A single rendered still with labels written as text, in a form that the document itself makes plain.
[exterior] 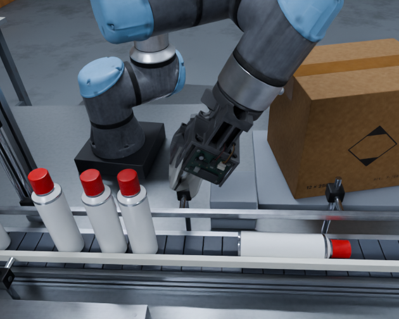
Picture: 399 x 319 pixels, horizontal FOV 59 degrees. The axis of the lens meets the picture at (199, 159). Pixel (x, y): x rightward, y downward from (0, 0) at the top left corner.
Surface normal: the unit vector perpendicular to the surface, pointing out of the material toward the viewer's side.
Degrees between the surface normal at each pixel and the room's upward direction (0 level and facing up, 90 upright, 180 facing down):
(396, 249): 0
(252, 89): 86
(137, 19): 95
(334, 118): 90
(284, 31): 82
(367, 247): 0
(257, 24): 67
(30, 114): 0
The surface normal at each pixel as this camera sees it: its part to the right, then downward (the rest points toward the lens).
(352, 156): 0.13, 0.63
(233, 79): -0.68, 0.18
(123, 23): 0.42, 0.70
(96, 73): -0.18, -0.71
